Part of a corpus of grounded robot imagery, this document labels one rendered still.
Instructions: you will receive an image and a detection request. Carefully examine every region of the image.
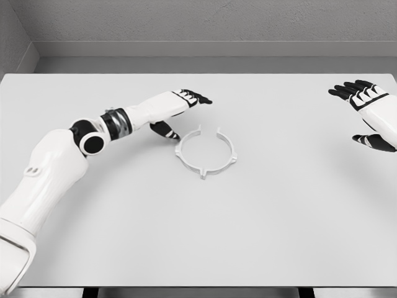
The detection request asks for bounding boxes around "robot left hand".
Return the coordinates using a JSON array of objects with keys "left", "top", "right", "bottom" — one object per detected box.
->
[{"left": 141, "top": 88, "right": 214, "bottom": 142}]

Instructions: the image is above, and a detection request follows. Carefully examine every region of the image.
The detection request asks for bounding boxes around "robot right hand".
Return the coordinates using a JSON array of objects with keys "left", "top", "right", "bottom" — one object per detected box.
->
[{"left": 328, "top": 79, "right": 397, "bottom": 153}]

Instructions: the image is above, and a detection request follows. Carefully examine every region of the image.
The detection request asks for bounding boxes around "white round pipe clamp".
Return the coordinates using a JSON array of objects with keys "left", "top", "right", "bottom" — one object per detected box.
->
[{"left": 174, "top": 124, "right": 239, "bottom": 181}]

